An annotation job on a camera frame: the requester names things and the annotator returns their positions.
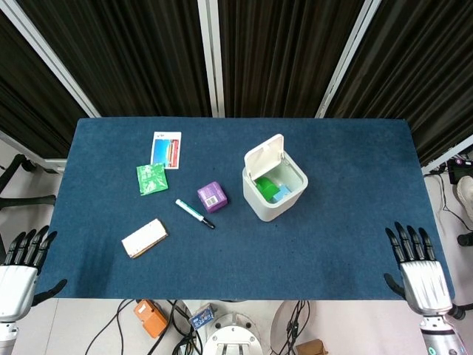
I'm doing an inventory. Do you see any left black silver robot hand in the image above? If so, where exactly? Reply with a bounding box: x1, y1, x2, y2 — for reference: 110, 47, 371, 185
0, 225, 68, 323

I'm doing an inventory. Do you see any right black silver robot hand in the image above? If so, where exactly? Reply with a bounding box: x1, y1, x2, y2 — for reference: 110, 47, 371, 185
383, 220, 455, 318

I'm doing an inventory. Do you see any white lidded bin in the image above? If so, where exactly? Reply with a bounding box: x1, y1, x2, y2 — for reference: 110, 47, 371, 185
242, 133, 309, 223

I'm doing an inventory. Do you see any green toy brick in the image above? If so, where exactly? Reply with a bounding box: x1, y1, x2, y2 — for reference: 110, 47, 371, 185
256, 176, 282, 203

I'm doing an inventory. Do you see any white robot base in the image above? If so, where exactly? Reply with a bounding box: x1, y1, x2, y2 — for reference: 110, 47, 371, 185
203, 311, 264, 355

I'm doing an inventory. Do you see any black chair base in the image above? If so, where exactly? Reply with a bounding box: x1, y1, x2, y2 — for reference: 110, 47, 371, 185
0, 154, 57, 212

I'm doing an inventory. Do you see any black electronic device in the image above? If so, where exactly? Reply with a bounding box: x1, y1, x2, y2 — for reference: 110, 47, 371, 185
446, 157, 473, 186

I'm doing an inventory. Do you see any brown cardboard box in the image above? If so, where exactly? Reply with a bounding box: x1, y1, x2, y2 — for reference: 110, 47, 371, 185
295, 339, 329, 355

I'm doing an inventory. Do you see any orange device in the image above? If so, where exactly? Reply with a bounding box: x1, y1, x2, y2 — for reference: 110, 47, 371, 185
133, 299, 169, 339

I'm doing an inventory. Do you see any white topped wooden block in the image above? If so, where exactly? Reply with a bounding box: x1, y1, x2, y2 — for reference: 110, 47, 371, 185
120, 217, 169, 260

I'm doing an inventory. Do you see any white round disc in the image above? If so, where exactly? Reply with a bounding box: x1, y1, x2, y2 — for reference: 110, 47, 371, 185
270, 300, 307, 355

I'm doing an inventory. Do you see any light blue item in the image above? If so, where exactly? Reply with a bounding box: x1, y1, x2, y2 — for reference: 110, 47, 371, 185
273, 185, 293, 203

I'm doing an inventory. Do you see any green sachet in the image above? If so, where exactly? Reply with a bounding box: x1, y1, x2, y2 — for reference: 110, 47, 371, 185
136, 163, 169, 195

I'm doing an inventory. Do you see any black curtain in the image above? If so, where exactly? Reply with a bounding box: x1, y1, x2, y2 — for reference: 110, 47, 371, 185
16, 0, 216, 118
326, 0, 473, 166
0, 10, 86, 158
217, 0, 367, 118

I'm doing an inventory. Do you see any blue table cloth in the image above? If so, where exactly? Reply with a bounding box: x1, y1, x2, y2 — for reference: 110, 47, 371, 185
35, 117, 456, 301

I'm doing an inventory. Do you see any blue circuit board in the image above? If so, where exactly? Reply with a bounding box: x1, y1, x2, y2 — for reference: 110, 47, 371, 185
188, 303, 216, 331

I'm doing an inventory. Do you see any white green marker pen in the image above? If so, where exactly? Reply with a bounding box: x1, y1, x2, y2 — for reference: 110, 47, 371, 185
174, 198, 216, 230

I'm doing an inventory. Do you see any colourful picture card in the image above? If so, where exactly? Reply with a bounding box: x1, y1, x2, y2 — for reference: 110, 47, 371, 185
149, 131, 183, 170

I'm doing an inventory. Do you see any purple small box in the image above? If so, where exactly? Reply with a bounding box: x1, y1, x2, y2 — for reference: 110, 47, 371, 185
197, 180, 228, 214

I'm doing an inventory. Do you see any black floor cable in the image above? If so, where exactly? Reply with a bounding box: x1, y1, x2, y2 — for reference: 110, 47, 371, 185
84, 298, 135, 355

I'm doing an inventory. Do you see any white frame post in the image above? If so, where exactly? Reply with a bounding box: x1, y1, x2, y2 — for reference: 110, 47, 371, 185
197, 0, 225, 118
314, 0, 382, 119
0, 0, 101, 118

